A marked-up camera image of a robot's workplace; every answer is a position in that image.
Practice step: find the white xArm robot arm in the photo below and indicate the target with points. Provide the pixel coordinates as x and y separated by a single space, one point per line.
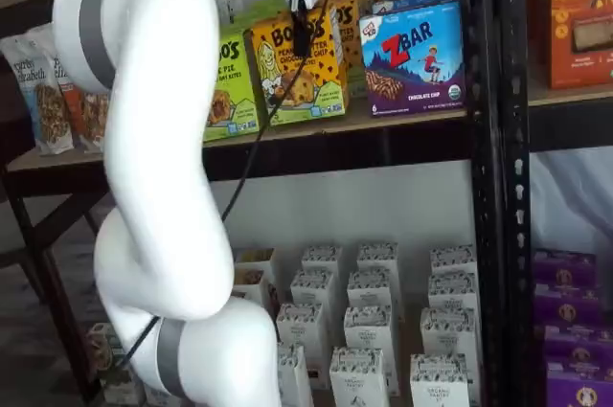
153 139

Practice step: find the green Bobo's apple pie box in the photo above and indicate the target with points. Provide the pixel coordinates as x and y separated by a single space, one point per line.
268 2
230 91
258 21

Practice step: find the wooden shelf board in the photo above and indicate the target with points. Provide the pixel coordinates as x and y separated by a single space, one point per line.
383 122
565 93

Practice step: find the white patterned pantry box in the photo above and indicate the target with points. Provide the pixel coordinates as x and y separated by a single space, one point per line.
313 289
439 383
369 330
293 378
301 328
322 261
378 258
452 292
359 378
371 289
450 335
452 261

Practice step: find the yellow label granola box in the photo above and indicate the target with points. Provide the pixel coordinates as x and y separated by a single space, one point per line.
249 285
255 258

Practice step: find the large orange snack box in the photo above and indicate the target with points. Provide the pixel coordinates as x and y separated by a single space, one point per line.
582 19

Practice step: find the purple snack box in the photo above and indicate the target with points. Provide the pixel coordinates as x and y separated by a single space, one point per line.
565 265
579 347
567 304
582 390

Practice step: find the black metal shelving rack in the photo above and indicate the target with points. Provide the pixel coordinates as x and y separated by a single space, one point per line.
515 234
359 143

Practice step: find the orange label granola bag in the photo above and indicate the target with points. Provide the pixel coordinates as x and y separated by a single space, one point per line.
81 119

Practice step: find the white granola bag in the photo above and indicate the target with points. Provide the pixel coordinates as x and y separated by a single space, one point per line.
43 33

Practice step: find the blue label granola bag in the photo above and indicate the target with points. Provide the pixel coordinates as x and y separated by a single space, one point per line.
33 91

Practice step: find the white cartons group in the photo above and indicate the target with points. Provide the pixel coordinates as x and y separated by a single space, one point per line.
409 330

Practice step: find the white wrinkled sheet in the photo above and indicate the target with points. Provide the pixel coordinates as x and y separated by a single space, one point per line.
570 201

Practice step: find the green cereal carton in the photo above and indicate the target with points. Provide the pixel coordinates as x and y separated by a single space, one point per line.
106 347

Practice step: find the white wall outlet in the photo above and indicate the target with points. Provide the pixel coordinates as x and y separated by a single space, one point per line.
231 5

